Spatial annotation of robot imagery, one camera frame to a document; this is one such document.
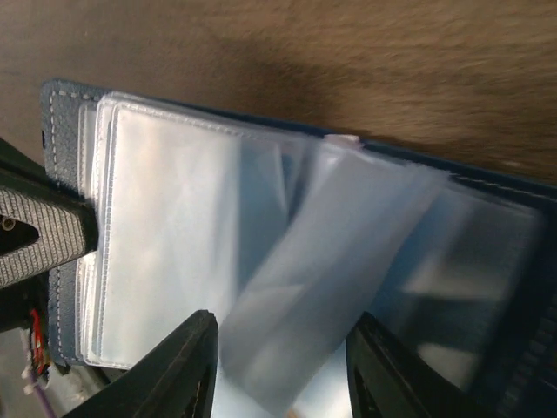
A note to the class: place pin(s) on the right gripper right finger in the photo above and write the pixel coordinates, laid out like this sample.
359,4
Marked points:
387,380

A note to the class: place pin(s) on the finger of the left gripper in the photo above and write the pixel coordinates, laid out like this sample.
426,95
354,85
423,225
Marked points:
66,230

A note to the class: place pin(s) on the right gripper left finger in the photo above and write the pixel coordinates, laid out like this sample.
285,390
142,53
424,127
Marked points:
175,379

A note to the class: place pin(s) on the blue card holder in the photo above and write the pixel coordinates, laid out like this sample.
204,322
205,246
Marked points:
288,234

